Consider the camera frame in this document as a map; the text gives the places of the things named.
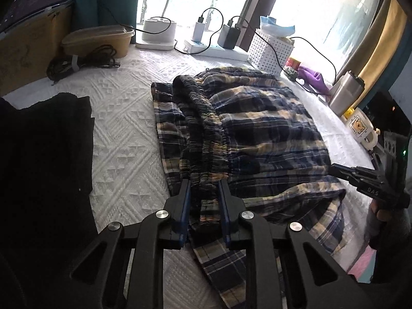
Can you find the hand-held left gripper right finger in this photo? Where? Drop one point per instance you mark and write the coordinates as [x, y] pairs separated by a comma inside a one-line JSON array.
[[224, 206]]

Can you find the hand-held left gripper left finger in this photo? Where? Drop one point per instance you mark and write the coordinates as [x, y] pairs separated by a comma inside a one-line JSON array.
[[185, 199]]

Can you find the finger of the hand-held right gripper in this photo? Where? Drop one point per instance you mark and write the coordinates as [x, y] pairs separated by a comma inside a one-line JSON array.
[[346, 170], [370, 188]]

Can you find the plaid pants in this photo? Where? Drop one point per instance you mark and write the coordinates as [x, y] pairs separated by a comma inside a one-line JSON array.
[[264, 128]]

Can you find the person's right forearm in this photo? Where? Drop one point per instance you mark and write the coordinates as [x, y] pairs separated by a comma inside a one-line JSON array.
[[396, 257]]

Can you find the person's right hand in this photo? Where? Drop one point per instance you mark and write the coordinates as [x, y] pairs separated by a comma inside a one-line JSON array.
[[383, 215]]

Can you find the white mug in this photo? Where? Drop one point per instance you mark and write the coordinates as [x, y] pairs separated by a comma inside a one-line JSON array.
[[360, 125]]

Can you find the steel tumbler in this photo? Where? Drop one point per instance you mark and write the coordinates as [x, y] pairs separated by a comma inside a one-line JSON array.
[[342, 98]]

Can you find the pink and teal mat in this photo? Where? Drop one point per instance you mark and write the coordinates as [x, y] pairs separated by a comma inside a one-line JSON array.
[[363, 260]]

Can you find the purple cloth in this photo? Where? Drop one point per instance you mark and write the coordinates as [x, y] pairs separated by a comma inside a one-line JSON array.
[[312, 77]]

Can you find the white textured tablecloth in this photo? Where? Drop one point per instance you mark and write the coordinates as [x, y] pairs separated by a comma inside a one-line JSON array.
[[128, 109]]

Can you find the small green object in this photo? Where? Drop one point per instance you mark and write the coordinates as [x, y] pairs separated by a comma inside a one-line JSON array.
[[291, 73]]

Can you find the white perforated basket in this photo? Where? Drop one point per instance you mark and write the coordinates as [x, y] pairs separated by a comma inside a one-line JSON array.
[[268, 53]]

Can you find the black cloth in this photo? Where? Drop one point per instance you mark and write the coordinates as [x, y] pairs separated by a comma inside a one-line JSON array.
[[41, 151]]

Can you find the white power strip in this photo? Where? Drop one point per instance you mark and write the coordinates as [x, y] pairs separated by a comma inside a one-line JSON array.
[[219, 51]]

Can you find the blue face mask pack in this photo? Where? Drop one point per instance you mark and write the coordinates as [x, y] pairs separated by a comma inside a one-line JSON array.
[[276, 27]]

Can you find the white charger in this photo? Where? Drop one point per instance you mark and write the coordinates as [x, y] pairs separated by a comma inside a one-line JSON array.
[[198, 32]]

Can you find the black charger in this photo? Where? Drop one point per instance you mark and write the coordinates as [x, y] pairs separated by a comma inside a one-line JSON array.
[[229, 37]]

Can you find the white desk lamp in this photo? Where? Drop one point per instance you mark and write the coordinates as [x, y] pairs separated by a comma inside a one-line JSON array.
[[159, 29]]

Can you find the tan food container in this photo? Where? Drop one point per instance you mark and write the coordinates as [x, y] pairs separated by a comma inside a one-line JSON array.
[[96, 43]]

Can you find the cardboard box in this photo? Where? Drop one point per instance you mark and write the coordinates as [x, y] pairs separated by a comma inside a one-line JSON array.
[[25, 51]]

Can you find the window with dark frame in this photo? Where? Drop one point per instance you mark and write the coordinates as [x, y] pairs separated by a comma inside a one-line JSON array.
[[257, 9]]

